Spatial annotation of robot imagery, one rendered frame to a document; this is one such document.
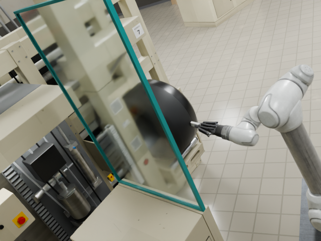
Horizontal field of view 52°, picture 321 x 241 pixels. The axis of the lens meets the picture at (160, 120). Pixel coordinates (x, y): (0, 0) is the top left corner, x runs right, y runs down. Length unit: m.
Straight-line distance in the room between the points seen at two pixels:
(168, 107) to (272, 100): 0.85
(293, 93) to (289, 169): 1.93
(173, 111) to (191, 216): 0.83
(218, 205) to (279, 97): 1.92
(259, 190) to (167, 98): 1.46
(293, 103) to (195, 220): 0.62
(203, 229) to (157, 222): 0.20
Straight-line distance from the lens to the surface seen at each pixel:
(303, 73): 1.51
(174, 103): 2.10
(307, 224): 2.10
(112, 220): 1.62
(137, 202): 1.63
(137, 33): 2.44
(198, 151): 2.46
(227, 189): 3.28
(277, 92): 1.42
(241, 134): 1.95
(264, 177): 3.29
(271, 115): 1.38
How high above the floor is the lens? 2.33
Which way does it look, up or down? 30 degrees down
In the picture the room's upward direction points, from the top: 25 degrees counter-clockwise
